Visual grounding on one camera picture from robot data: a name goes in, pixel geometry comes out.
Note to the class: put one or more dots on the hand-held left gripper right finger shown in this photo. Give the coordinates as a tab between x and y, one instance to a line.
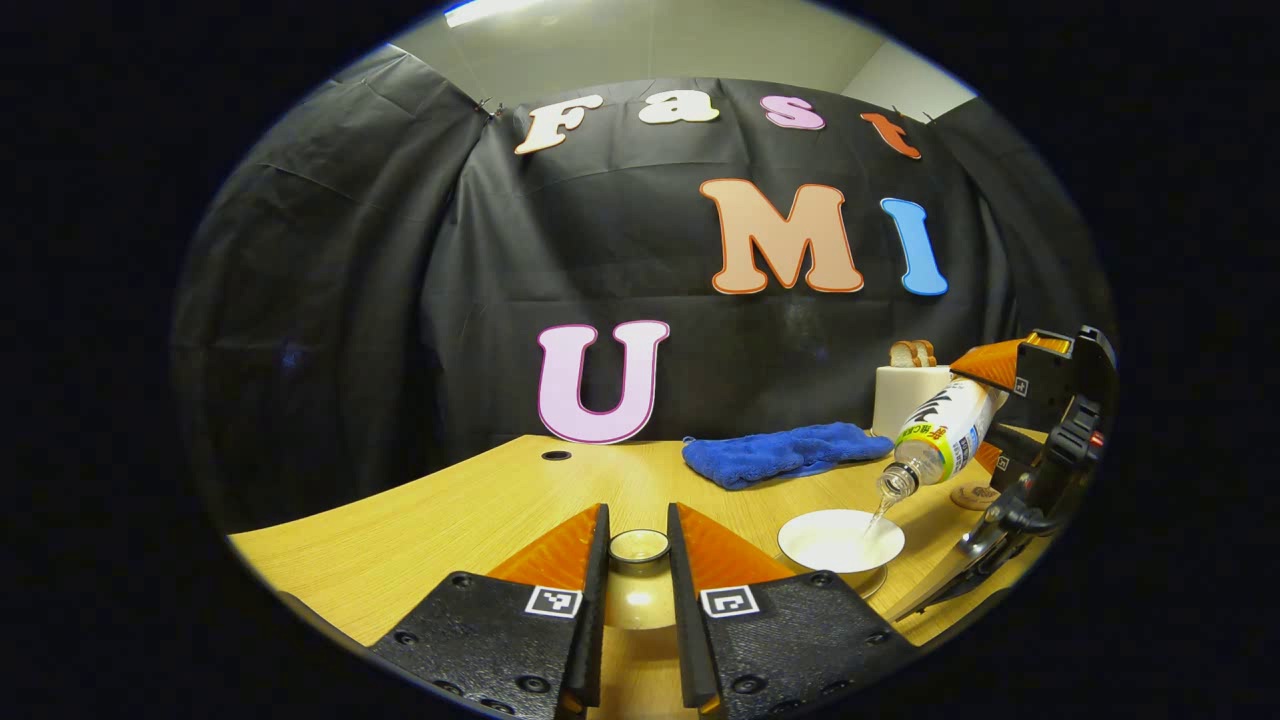
688	630

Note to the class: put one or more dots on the yellow ceramic teacup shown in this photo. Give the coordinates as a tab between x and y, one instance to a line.
830	540

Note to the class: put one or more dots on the round cork coaster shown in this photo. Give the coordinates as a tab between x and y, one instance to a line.
972	497

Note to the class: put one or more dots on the blue towel cloth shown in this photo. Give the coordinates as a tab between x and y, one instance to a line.
780	455

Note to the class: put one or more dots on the cream white toaster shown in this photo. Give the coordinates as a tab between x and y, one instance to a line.
905	400

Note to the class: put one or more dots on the black backdrop cloth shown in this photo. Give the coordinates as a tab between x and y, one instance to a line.
400	300

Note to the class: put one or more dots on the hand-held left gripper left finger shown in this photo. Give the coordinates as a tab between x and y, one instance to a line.
594	620

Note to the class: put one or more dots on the yellow ceramic teacup lid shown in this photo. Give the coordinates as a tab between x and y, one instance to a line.
640	548

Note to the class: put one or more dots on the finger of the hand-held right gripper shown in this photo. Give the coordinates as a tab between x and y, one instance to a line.
1040	380
993	458

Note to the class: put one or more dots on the clear plastic water bottle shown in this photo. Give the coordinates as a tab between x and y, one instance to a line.
950	430

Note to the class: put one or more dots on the toast bread slice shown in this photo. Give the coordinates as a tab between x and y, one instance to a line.
903	354
927	352

